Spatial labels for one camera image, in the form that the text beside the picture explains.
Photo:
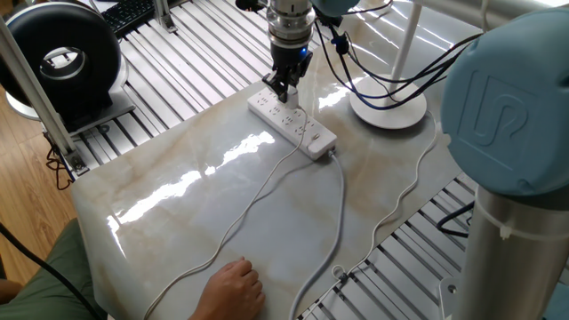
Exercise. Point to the person's bare hand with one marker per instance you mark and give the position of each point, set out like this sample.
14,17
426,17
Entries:
233,293

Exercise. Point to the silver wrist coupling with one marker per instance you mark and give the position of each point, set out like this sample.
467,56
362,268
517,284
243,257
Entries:
291,22

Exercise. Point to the white power strip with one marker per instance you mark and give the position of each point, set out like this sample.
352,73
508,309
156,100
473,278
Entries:
289,124

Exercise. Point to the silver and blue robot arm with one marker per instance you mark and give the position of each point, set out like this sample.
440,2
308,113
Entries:
507,111

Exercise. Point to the white lamp base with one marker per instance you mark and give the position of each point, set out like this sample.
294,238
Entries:
369,100

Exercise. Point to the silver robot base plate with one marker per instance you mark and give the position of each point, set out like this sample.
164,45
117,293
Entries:
449,295

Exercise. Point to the black keyboard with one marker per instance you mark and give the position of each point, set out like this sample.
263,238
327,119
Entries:
129,13

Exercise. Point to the aluminium frame post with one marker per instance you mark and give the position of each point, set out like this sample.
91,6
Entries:
164,15
40,98

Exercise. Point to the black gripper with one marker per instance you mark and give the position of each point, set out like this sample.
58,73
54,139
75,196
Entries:
291,60

